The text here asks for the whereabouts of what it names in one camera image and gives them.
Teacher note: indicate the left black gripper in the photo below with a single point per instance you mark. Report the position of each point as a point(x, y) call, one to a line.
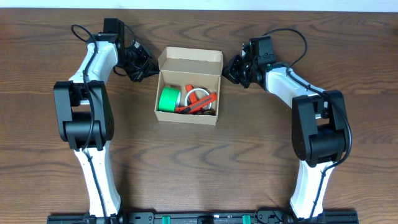
point(144, 66)

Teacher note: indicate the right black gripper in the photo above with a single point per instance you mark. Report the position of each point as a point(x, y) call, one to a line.
point(235, 71)

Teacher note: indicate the cardboard box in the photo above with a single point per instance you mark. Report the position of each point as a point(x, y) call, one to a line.
point(197, 67)

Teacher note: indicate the green tape roll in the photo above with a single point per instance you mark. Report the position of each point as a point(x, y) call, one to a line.
point(169, 99)

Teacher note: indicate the white tape roll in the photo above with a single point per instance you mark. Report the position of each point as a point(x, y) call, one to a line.
point(202, 91)

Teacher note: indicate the correction tape dispenser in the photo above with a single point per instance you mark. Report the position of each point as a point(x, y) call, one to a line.
point(209, 112)

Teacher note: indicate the orange lighter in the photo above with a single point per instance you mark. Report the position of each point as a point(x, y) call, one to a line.
point(190, 96)

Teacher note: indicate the orange utility knife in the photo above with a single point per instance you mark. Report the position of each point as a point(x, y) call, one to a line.
point(197, 106)

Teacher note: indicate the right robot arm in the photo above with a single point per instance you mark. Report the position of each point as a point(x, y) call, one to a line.
point(321, 135)

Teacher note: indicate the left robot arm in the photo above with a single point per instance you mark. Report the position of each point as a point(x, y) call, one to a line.
point(84, 114)

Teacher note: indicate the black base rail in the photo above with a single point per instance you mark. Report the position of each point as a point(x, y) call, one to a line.
point(257, 217)

